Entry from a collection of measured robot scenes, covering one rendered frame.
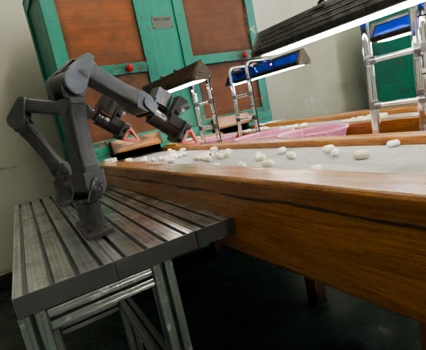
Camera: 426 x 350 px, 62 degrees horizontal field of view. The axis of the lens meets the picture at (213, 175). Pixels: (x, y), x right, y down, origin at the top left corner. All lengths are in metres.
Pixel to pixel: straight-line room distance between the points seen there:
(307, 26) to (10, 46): 2.26
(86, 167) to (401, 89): 3.36
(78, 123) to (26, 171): 1.84
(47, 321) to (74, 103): 0.52
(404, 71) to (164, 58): 2.42
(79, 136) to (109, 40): 1.24
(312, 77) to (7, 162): 2.93
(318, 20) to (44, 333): 0.87
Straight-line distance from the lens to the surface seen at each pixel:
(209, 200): 0.89
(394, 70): 3.94
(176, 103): 1.21
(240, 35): 2.59
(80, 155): 0.97
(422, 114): 1.29
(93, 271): 0.73
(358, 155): 0.87
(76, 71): 0.99
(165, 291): 0.79
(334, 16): 0.91
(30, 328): 0.75
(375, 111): 1.08
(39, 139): 1.57
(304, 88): 3.90
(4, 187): 2.80
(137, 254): 0.74
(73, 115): 0.98
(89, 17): 2.17
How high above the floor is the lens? 0.91
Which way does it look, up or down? 10 degrees down
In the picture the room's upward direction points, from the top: 12 degrees counter-clockwise
